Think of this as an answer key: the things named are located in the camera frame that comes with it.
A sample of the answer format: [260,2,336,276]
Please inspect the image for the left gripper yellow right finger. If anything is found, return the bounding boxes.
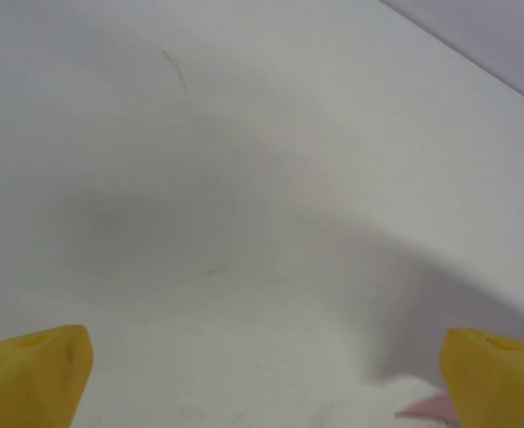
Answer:
[441,328,524,428]

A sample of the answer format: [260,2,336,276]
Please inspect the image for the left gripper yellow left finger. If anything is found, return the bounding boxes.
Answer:
[0,325,94,428]

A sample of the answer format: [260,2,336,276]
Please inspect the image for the pink cloth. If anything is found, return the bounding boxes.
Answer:
[394,391,460,424]

